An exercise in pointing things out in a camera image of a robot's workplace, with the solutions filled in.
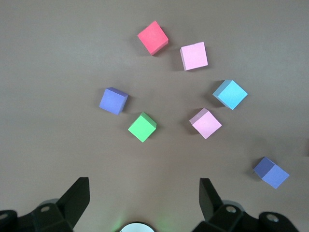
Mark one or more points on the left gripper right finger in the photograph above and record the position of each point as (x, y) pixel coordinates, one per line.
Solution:
(217, 212)

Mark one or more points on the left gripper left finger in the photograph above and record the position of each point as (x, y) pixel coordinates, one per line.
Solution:
(60, 212)

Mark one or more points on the purple foam cube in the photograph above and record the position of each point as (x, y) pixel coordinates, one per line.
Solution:
(271, 172)
(113, 101)

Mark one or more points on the blue foam cube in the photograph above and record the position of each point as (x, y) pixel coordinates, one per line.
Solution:
(231, 95)

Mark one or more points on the pink foam cube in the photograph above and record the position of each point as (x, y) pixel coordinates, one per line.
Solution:
(206, 124)
(194, 56)

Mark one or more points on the green foam cube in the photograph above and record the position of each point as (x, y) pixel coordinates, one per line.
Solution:
(142, 128)

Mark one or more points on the brown table mat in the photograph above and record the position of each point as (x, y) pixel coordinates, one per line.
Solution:
(48, 72)

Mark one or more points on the red foam cube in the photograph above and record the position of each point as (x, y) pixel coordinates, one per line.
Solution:
(152, 37)

